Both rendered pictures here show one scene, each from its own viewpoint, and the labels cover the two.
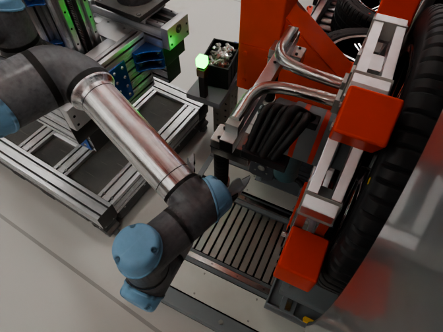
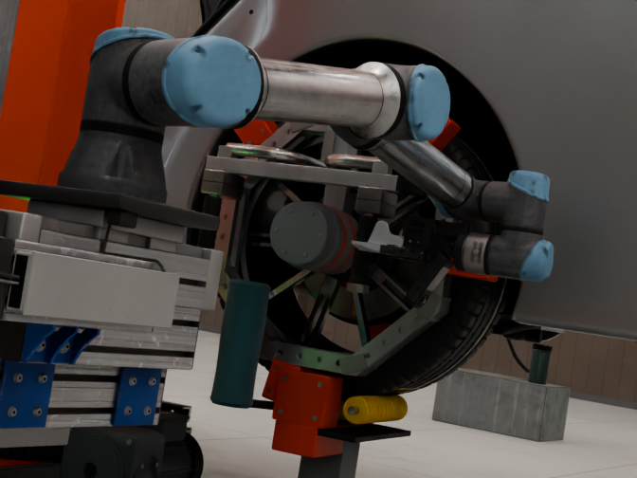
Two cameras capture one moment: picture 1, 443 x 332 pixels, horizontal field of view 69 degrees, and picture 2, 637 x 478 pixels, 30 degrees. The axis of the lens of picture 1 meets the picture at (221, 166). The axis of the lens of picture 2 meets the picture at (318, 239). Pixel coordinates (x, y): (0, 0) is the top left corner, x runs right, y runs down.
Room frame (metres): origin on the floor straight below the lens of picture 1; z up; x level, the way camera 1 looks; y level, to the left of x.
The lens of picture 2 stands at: (0.59, 2.25, 0.73)
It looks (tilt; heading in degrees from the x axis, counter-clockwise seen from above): 3 degrees up; 269
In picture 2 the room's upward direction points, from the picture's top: 9 degrees clockwise
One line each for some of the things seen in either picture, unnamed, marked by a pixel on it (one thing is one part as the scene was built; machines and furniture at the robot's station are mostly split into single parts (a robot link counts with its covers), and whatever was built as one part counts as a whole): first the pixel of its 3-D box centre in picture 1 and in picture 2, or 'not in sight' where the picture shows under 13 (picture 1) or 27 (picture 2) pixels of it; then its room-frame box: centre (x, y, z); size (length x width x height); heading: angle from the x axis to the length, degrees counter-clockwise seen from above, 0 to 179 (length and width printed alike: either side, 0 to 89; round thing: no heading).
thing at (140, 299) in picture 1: (151, 275); (519, 256); (0.18, 0.13, 0.86); 0.11 x 0.08 x 0.09; 154
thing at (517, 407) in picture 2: not in sight; (501, 376); (-1.05, -6.17, 0.39); 0.81 x 0.66 x 0.78; 148
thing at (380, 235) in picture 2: (189, 166); (378, 236); (0.43, 0.07, 0.86); 0.09 x 0.03 x 0.06; 10
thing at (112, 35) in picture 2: (0, 15); (134, 81); (0.84, 0.60, 0.98); 0.13 x 0.12 x 0.14; 134
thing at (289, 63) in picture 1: (318, 43); (279, 144); (0.64, -0.22, 1.03); 0.19 x 0.18 x 0.11; 64
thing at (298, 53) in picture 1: (286, 55); (223, 184); (0.74, -0.18, 0.93); 0.09 x 0.05 x 0.05; 64
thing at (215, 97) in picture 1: (223, 73); not in sight; (1.28, -0.01, 0.44); 0.43 x 0.17 x 0.03; 154
